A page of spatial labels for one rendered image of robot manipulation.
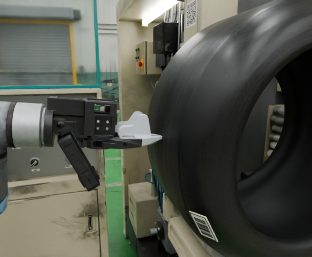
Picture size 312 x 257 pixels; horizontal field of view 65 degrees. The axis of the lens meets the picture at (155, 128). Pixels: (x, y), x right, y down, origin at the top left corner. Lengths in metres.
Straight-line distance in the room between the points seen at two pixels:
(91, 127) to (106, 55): 9.09
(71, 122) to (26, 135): 0.07
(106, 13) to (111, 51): 1.30
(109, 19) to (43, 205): 8.85
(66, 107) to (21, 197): 0.74
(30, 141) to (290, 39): 0.45
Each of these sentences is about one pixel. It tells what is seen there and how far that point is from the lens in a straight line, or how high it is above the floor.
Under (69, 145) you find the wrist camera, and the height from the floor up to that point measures 1.21.
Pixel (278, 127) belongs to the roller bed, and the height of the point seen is 1.11.
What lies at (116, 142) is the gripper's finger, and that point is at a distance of 0.42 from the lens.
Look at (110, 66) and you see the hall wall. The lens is 9.48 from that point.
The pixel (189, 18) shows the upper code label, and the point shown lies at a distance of 0.87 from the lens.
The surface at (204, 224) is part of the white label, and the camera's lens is 0.47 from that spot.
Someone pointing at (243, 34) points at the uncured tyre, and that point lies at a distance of 0.45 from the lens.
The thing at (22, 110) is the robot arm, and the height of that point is 1.27.
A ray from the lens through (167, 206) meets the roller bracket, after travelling 0.83.
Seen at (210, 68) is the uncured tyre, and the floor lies 1.33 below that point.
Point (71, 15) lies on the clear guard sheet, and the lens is 1.05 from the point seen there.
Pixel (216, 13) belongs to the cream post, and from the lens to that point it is 0.83.
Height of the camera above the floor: 1.32
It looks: 12 degrees down
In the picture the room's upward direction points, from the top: straight up
